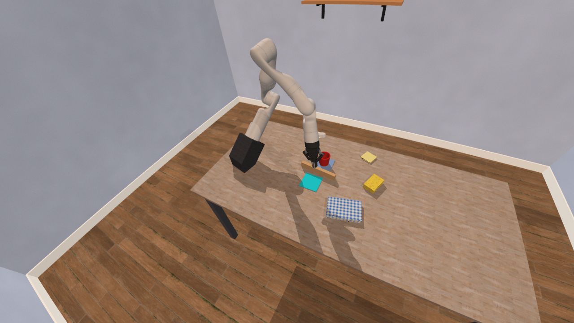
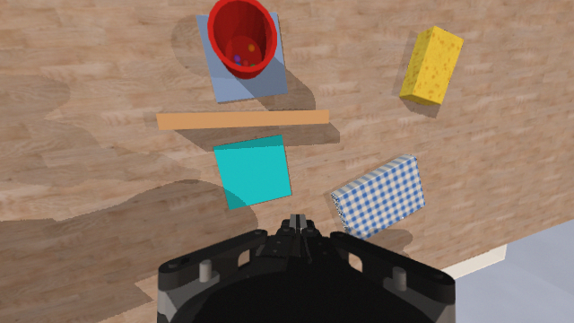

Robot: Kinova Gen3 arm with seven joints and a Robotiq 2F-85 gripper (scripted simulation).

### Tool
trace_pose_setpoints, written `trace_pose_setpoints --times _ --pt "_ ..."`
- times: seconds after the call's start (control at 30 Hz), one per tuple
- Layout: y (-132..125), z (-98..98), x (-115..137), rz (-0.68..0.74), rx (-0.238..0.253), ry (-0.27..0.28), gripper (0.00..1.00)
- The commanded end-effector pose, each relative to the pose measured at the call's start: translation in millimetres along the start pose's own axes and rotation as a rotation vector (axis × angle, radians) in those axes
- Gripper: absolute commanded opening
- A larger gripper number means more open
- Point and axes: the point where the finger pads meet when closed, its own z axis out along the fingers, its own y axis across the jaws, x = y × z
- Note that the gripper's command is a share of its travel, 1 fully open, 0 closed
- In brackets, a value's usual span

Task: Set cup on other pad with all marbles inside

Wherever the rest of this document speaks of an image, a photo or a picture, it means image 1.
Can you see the yellow sponge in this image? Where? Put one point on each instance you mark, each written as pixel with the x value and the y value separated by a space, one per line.
pixel 373 183

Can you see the yellow sticky-note pad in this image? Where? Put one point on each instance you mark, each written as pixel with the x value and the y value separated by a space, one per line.
pixel 368 157

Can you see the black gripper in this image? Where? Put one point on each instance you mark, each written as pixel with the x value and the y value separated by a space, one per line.
pixel 311 152

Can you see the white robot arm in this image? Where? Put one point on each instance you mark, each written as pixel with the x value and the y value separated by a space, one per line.
pixel 264 54

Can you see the red cup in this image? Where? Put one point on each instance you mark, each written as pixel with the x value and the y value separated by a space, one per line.
pixel 325 159

